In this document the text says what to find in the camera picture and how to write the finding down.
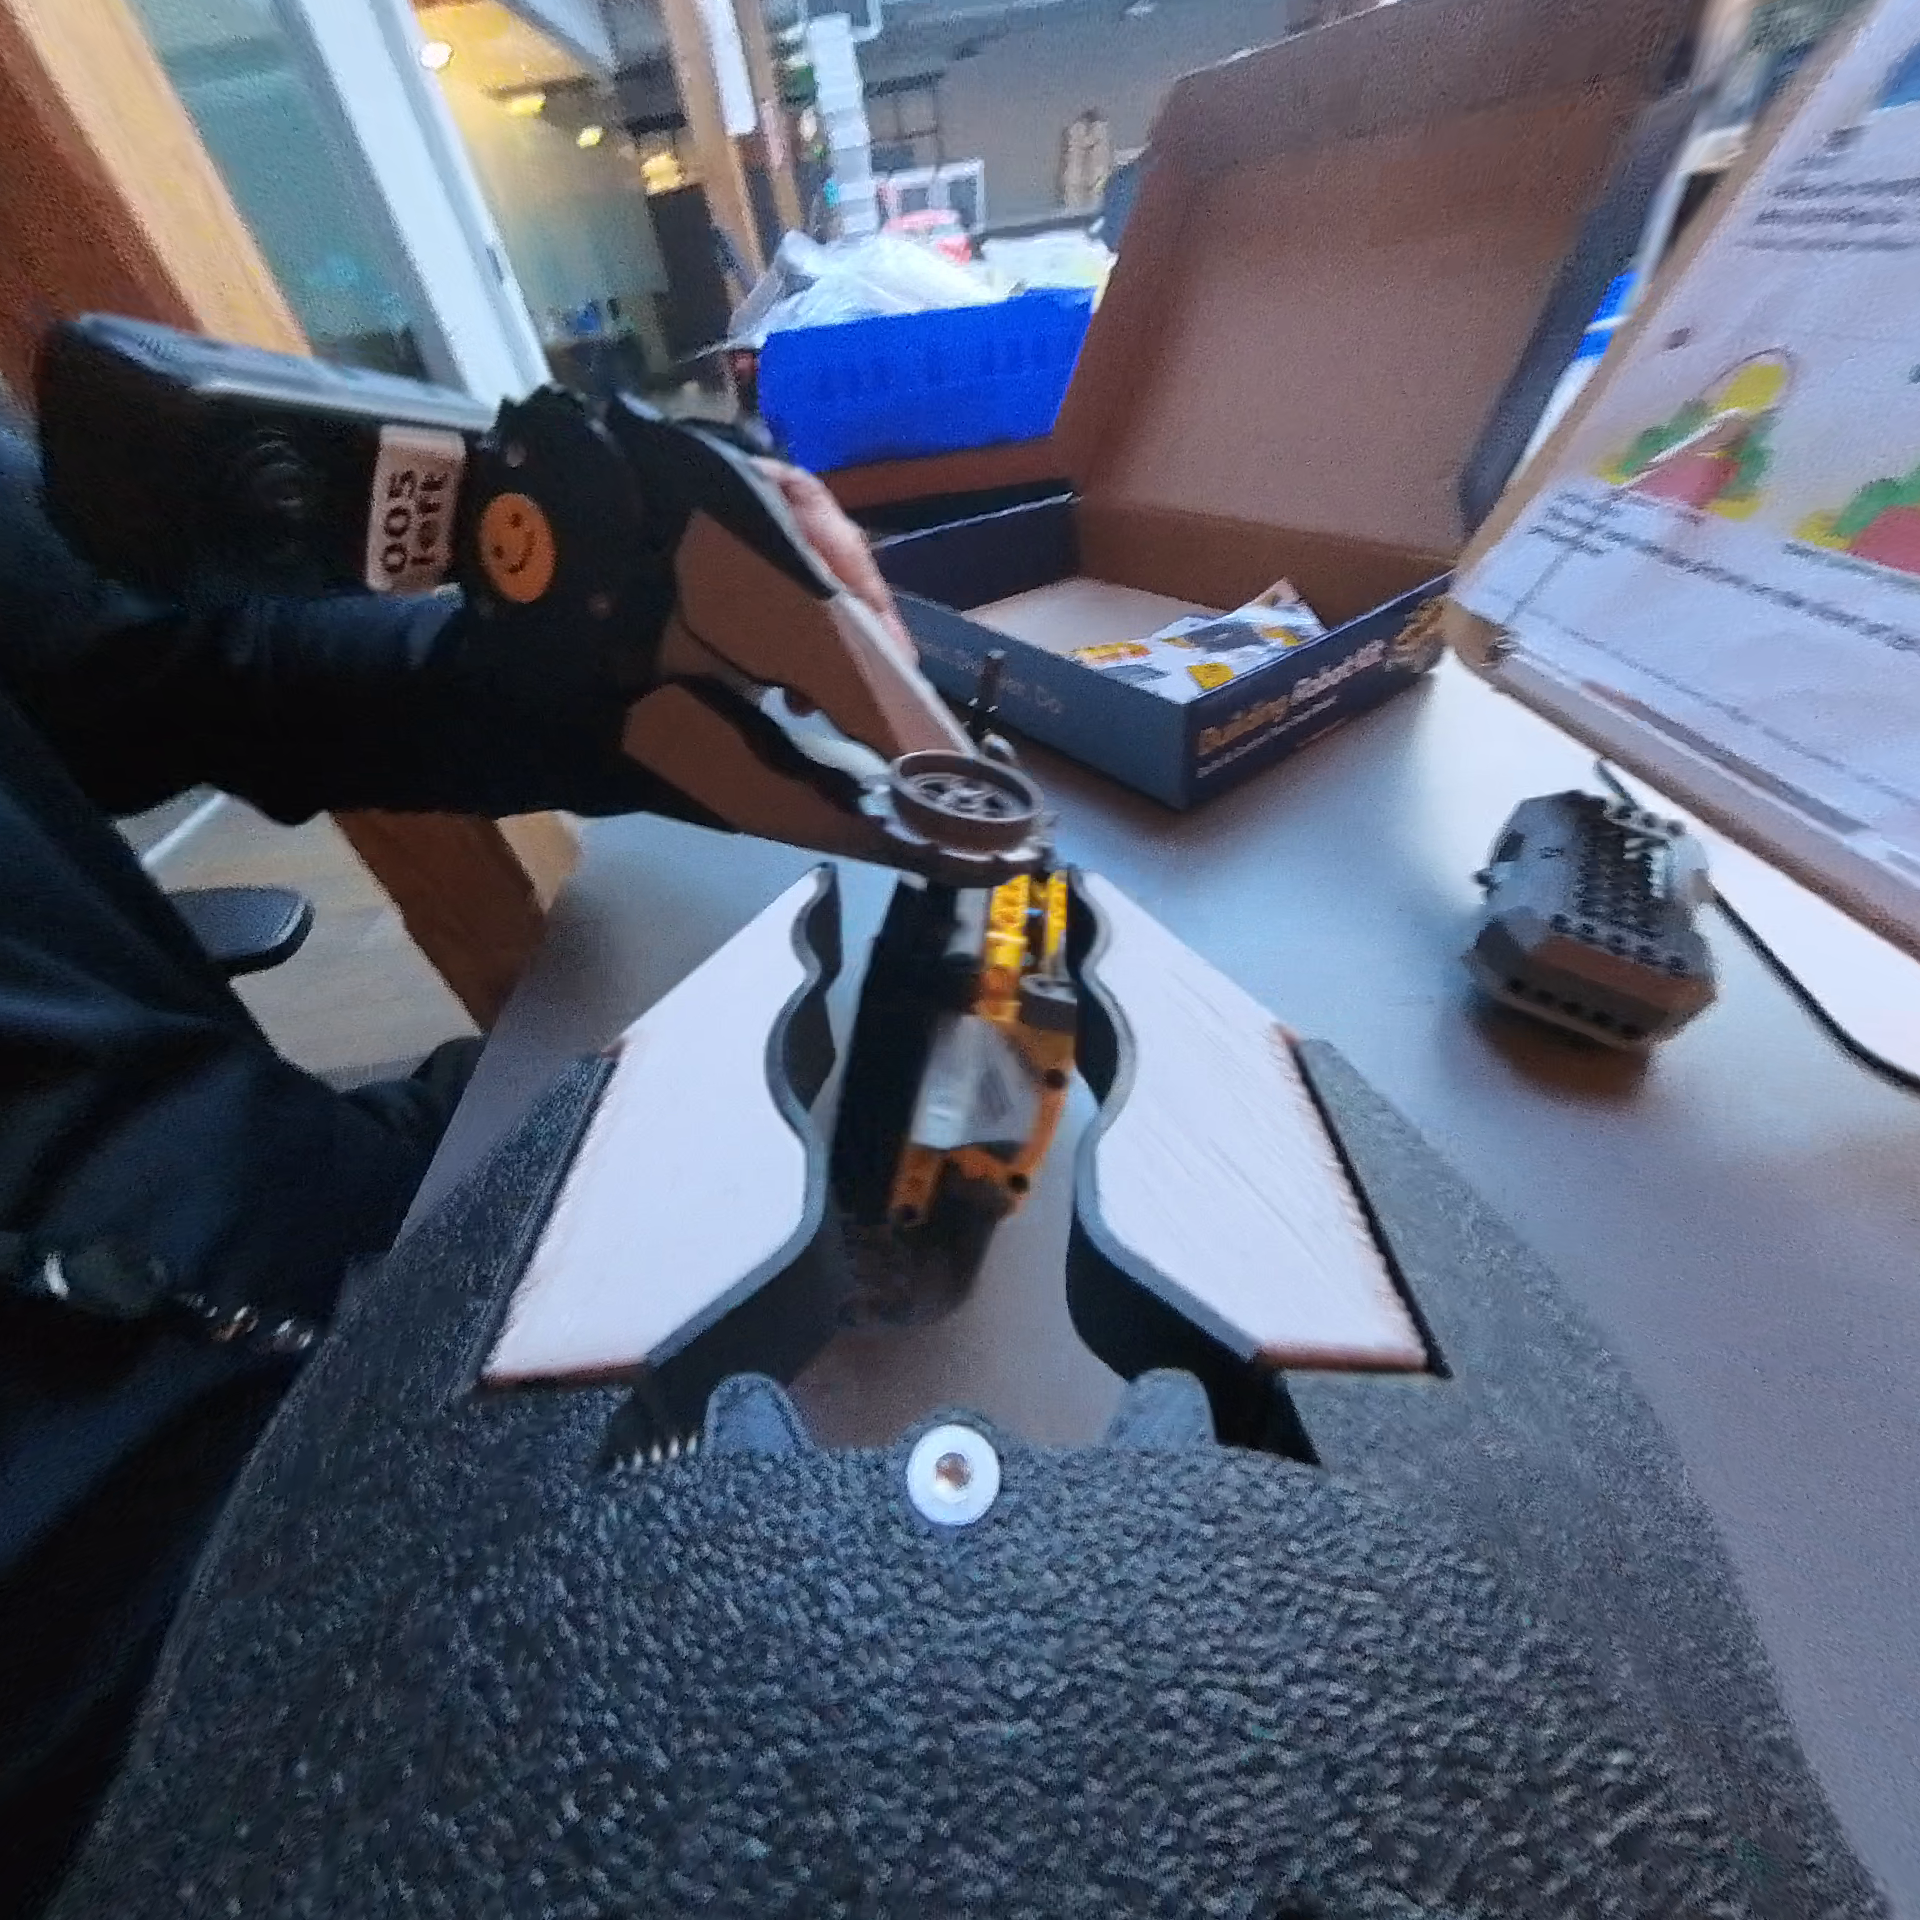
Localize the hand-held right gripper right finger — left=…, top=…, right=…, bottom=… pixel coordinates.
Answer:
left=1068, top=866, right=1432, bottom=1375

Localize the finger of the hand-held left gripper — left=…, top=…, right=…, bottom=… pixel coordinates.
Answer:
left=657, top=516, right=981, bottom=769
left=620, top=675, right=911, bottom=874

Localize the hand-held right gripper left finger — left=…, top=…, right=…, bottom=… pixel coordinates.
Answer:
left=480, top=866, right=845, bottom=1386

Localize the grey toothed wheel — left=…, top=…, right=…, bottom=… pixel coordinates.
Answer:
left=863, top=750, right=1058, bottom=887

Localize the yellow black toy car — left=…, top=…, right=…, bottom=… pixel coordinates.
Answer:
left=826, top=662, right=1085, bottom=1329

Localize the grey cardboard box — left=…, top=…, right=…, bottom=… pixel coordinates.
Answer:
left=872, top=0, right=1696, bottom=811

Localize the person's left forearm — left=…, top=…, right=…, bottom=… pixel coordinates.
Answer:
left=0, top=435, right=722, bottom=841

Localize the person's left hand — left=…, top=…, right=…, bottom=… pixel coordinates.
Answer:
left=747, top=458, right=922, bottom=670

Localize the large blue box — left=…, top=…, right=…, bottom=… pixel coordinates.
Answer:
left=756, top=294, right=1098, bottom=473

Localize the pile of papers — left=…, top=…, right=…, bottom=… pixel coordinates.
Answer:
left=732, top=224, right=1116, bottom=351

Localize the glass partition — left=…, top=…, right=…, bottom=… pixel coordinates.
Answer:
left=132, top=0, right=544, bottom=395

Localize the yellow grey instruction leaflet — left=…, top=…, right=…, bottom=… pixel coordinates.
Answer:
left=1072, top=584, right=1328, bottom=699

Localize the grey building block assembly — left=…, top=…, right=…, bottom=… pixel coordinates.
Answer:
left=1468, top=791, right=1720, bottom=1052

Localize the person's upper body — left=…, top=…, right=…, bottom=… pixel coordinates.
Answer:
left=0, top=422, right=485, bottom=1847

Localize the wooden partition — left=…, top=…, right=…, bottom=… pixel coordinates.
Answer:
left=0, top=0, right=583, bottom=1030

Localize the instruction sheet on stand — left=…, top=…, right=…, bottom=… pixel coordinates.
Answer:
left=1447, top=0, right=1920, bottom=1089

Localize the printed instruction sheet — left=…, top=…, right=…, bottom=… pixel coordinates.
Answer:
left=1464, top=0, right=1920, bottom=841

